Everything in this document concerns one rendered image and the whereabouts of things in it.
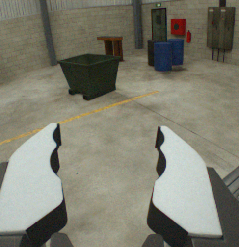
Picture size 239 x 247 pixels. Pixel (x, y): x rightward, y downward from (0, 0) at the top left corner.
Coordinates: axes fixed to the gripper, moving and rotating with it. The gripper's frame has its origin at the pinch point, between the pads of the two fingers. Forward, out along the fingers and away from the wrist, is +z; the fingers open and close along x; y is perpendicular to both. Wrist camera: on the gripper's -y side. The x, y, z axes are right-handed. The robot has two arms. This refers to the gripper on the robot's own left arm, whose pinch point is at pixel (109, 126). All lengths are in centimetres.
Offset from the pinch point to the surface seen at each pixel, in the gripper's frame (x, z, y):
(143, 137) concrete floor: 54, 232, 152
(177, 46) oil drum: 229, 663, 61
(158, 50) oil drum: 148, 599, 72
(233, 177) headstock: 34, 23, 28
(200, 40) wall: 367, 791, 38
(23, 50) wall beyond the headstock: -385, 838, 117
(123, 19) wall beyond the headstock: 63, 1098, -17
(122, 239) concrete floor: 15, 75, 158
